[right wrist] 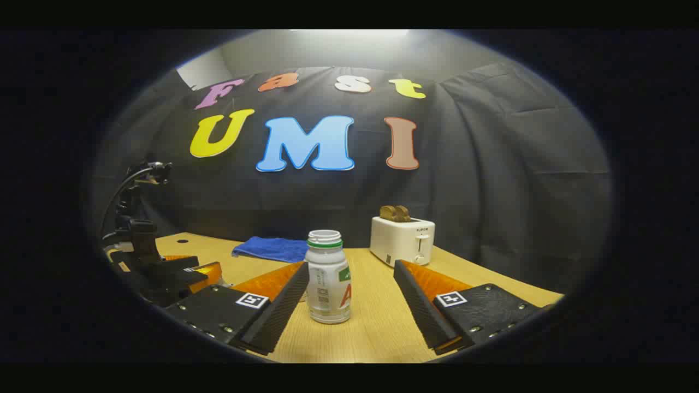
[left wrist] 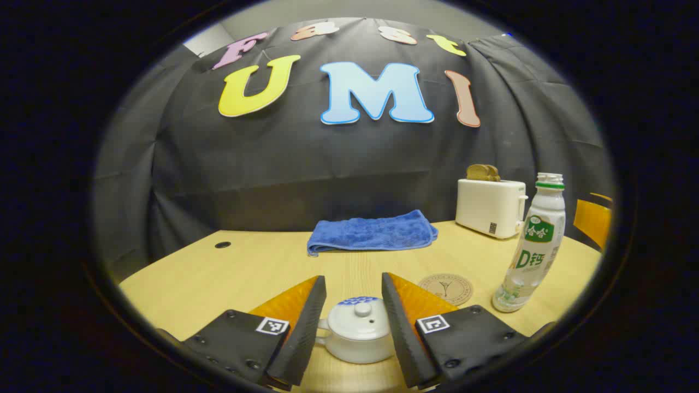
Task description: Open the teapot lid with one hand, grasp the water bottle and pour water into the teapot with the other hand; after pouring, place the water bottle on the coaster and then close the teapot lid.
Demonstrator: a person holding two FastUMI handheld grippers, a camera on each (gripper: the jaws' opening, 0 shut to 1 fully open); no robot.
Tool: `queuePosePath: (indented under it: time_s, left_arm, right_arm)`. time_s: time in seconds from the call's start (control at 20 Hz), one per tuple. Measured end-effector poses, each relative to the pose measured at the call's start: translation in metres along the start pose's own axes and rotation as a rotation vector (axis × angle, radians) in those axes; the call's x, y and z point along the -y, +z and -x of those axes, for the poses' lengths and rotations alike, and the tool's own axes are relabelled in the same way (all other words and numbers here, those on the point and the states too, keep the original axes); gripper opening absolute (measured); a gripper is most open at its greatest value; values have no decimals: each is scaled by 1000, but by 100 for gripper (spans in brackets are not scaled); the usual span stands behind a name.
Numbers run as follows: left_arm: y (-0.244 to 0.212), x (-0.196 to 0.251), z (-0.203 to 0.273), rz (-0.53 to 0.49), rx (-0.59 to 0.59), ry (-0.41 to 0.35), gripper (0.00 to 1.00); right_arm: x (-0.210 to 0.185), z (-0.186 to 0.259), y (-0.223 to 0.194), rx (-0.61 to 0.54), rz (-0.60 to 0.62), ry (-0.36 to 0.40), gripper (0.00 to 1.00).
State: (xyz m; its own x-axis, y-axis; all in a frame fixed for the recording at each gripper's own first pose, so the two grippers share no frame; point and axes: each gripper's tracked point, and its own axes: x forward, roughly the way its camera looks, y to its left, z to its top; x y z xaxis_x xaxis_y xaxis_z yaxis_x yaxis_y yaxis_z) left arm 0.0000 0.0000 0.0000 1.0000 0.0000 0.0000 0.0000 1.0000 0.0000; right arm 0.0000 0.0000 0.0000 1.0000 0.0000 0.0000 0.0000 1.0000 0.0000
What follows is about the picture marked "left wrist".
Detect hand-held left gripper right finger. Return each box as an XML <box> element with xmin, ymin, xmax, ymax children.
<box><xmin>381</xmin><ymin>272</ymin><xmax>529</xmax><ymax>389</ymax></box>

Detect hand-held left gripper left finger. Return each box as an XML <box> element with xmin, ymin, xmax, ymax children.
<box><xmin>183</xmin><ymin>275</ymin><xmax>327</xmax><ymax>391</ymax></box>

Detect white teacup lid blue pattern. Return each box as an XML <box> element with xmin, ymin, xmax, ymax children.
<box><xmin>328</xmin><ymin>296</ymin><xmax>391</xmax><ymax>342</ymax></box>

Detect white teacup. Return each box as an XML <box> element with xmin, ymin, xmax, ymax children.
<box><xmin>316</xmin><ymin>318</ymin><xmax>395</xmax><ymax>365</ymax></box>

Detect round brown coaster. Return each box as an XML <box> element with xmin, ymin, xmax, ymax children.
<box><xmin>418</xmin><ymin>273</ymin><xmax>473</xmax><ymax>306</ymax></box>

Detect white water bottle green label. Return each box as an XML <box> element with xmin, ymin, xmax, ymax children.
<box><xmin>491</xmin><ymin>172</ymin><xmax>566</xmax><ymax>313</ymax></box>

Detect blue towel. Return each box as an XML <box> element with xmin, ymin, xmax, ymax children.
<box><xmin>306</xmin><ymin>210</ymin><xmax>439</xmax><ymax>257</ymax></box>

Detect white toaster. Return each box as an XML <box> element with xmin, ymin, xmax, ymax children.
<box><xmin>455</xmin><ymin>177</ymin><xmax>529</xmax><ymax>240</ymax></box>

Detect black backdrop cloth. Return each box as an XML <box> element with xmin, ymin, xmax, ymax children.
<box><xmin>93</xmin><ymin>17</ymin><xmax>615</xmax><ymax>273</ymax></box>

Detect orange wooden chair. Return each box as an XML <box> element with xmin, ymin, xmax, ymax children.
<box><xmin>572</xmin><ymin>192</ymin><xmax>613</xmax><ymax>251</ymax></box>

